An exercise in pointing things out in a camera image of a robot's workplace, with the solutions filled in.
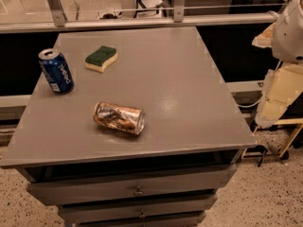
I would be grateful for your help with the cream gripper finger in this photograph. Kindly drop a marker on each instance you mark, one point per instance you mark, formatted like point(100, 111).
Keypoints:
point(264, 39)
point(280, 90)

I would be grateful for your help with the orange silver soda can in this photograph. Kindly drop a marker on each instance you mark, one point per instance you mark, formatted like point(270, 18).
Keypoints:
point(120, 118)

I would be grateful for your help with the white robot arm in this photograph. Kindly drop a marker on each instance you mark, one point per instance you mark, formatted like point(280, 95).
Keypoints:
point(287, 42)

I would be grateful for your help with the blue Pepsi can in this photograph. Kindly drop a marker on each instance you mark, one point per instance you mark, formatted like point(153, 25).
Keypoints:
point(56, 70)

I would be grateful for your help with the yellow metal stand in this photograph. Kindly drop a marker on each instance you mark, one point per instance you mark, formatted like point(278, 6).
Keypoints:
point(275, 141)

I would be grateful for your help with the top grey drawer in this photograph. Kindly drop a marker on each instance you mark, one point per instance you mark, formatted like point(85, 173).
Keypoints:
point(132, 185)

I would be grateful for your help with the grey drawer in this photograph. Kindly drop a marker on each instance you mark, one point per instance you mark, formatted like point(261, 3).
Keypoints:
point(188, 219)
point(141, 208)
point(132, 185)

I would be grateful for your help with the grey drawer cabinet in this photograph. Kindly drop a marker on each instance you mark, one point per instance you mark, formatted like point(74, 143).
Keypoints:
point(191, 118)

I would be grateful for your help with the middle grey drawer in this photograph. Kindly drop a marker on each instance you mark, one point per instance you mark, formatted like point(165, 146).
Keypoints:
point(141, 208)

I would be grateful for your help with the bottom grey drawer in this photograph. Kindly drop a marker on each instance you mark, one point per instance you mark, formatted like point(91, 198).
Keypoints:
point(188, 219)

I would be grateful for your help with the green yellow sponge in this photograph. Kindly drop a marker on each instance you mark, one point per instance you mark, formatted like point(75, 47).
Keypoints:
point(101, 58)

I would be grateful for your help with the metal window railing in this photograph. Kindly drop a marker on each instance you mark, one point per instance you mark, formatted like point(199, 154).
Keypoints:
point(21, 16)

